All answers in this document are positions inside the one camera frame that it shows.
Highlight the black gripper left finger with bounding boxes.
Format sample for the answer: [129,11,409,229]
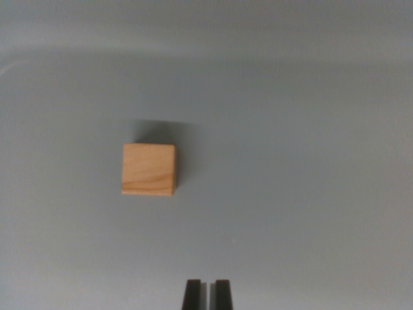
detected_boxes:
[181,278,208,310]

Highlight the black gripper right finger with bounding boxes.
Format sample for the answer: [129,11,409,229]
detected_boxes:
[209,279,234,310]

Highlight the wooden cube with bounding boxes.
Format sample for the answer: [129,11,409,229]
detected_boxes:
[121,143,177,197]

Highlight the grey plastic tray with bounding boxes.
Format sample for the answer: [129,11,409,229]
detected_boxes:
[0,0,413,310]

